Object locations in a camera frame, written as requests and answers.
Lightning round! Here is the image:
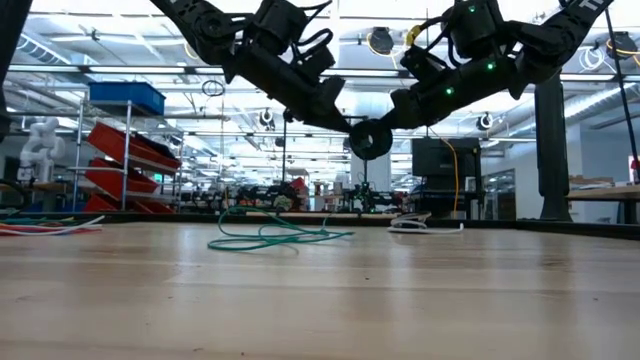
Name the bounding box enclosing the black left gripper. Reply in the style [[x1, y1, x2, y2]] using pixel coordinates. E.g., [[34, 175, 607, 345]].
[[227, 42, 354, 133]]

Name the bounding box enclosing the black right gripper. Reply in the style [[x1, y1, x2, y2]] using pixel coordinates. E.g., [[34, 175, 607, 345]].
[[380, 53, 520, 131]]

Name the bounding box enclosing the thick white cord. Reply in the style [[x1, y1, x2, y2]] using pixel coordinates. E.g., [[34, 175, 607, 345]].
[[387, 211, 466, 236]]

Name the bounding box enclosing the thin green wire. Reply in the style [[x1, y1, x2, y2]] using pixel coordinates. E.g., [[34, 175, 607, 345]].
[[207, 205, 356, 252]]

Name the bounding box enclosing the white building column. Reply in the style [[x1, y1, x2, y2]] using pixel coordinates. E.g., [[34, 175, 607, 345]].
[[349, 92, 393, 194]]

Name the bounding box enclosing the long ceiling light strip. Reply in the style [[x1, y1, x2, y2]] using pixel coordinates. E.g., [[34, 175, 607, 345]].
[[4, 63, 640, 84]]

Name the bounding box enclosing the blue plastic bin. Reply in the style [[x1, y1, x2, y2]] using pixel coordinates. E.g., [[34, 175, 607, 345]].
[[88, 81, 167, 117]]

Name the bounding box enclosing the metal shelving rack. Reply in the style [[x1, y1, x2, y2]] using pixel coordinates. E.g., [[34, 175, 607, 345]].
[[69, 99, 184, 215]]

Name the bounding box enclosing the wooden top work desk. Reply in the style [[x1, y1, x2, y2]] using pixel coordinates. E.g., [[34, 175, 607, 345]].
[[564, 183, 640, 226]]

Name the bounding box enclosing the thin black pole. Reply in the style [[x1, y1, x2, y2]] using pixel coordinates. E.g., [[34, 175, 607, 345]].
[[604, 9, 640, 159]]

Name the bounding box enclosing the red slanted shelf bin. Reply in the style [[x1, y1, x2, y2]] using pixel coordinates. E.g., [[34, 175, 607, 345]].
[[83, 193, 176, 215], [87, 122, 182, 176], [84, 158, 160, 201]]

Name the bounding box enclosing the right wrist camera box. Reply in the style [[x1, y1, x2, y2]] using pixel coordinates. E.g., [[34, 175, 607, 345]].
[[399, 44, 451, 84]]

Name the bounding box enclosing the left wrist cable loop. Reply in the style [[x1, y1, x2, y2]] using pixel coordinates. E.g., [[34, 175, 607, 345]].
[[292, 0, 335, 64]]

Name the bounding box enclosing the black camera gantry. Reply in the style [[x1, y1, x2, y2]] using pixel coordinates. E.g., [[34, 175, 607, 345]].
[[281, 113, 370, 211]]

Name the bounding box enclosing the black ceiling cable reel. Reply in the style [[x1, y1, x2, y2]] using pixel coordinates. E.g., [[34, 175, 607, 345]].
[[367, 27, 397, 56], [605, 31, 639, 61]]

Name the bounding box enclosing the yellow cable tag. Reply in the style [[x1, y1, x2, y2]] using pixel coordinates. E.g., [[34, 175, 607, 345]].
[[404, 24, 424, 49]]

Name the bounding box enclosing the yellow hanging cable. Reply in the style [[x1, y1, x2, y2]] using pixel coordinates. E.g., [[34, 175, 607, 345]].
[[428, 127, 460, 215]]

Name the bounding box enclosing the hanging black cable loop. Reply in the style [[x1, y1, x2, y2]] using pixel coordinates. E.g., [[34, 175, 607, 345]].
[[201, 79, 227, 99]]

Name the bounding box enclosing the bundle of coloured wires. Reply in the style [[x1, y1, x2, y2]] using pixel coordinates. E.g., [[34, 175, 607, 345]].
[[0, 214, 106, 238]]

